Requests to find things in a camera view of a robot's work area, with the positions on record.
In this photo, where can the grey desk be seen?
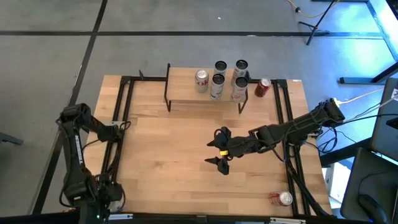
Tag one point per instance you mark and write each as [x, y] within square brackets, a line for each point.
[373, 174]

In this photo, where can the black computer mouse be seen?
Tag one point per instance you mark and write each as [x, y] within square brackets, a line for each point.
[371, 207]

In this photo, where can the yellow white plug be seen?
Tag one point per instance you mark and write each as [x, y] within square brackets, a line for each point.
[336, 101]

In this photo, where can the slim white can red print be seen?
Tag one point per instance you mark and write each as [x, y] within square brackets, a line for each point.
[238, 93]

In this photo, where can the black aluminium table frame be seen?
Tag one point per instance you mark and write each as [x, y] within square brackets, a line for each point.
[149, 78]

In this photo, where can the slim white can green print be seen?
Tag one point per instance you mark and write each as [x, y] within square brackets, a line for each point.
[240, 70]

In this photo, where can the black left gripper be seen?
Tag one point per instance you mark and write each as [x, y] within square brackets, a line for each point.
[107, 191]

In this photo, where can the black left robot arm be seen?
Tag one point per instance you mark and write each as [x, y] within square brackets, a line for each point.
[77, 161]

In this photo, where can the grey monitor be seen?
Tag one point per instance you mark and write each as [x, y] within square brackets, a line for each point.
[384, 133]

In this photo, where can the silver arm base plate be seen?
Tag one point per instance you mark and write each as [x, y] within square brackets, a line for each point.
[117, 124]

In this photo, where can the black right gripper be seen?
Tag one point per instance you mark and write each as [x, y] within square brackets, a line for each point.
[237, 146]

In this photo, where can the black crossbar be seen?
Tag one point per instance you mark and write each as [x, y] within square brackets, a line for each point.
[46, 217]

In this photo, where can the red cola can dark figure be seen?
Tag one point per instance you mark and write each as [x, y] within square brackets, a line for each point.
[276, 199]

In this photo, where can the grey furniture leg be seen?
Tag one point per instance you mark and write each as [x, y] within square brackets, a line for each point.
[9, 138]

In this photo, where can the white box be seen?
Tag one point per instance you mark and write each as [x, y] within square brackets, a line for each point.
[337, 183]

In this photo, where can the black tripod stand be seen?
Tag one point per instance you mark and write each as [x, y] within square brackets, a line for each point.
[316, 28]

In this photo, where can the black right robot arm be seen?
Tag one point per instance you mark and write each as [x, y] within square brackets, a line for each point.
[295, 129]

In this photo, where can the black metal rack frame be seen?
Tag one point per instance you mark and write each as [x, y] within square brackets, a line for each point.
[357, 80]

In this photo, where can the wooden shelf black metal legs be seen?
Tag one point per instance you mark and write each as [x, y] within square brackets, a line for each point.
[180, 87]

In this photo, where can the black floor beam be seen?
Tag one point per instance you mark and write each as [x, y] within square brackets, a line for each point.
[345, 152]

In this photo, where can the silver mounting bracket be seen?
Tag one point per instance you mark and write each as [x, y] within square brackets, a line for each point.
[122, 216]
[287, 221]

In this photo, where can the slim white can blue print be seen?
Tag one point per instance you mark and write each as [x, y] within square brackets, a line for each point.
[216, 90]

